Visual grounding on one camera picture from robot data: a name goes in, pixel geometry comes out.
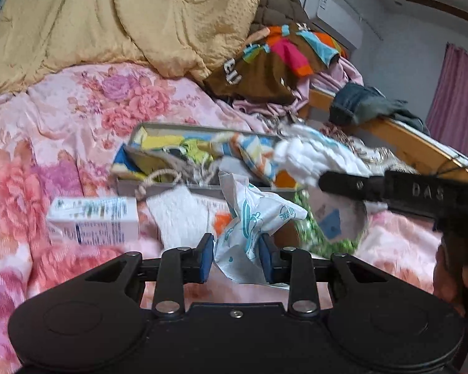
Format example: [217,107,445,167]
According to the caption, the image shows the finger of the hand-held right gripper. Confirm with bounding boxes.
[320,169,388,203]

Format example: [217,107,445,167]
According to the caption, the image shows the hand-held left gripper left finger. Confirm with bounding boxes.
[84,233,216,317]

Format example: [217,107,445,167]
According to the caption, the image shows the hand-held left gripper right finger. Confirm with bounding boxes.
[257,234,388,317]

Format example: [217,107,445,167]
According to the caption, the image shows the white fluffy cloth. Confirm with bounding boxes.
[274,124,372,188]

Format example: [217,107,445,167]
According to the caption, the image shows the white plastic mask pack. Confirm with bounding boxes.
[212,170,310,286]

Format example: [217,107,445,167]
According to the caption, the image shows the grey shallow box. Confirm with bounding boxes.
[114,122,310,201]

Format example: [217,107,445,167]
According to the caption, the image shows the grey drawstring pouch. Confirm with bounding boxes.
[134,149,221,204]

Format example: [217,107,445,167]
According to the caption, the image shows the person's right hand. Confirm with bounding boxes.
[432,241,468,317]

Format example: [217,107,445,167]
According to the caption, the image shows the orange item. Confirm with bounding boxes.
[214,211,235,236]

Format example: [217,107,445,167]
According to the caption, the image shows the green sequin bag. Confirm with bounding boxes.
[294,189,370,258]

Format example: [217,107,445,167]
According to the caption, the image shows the white folded towel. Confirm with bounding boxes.
[145,186,213,251]

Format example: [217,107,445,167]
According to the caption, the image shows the blue jeans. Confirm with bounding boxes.
[329,83,430,136]

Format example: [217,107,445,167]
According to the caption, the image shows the pink curtain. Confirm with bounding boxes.
[425,42,468,154]

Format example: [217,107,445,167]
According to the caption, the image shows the cartoon printed cloth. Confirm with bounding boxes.
[112,130,299,188]

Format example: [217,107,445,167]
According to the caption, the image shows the pale pink cloth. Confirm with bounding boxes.
[233,58,366,126]

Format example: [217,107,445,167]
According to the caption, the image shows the small white carton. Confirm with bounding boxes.
[46,196,140,247]

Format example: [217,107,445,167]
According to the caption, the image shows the brown garment with colourful patches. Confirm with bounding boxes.
[203,23,350,107]

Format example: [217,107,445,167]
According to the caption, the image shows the white air conditioner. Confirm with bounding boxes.
[301,0,364,50]

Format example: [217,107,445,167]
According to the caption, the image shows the pink floral quilt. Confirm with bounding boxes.
[0,61,445,374]

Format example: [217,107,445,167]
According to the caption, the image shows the brown quilted jacket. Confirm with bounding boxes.
[249,0,312,39]

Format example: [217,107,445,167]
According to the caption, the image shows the beige yellow quilt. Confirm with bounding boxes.
[0,0,265,97]

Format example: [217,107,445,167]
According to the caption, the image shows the black cable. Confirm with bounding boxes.
[432,155,468,177]

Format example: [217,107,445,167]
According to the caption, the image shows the wooden bed frame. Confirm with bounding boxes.
[307,87,468,187]

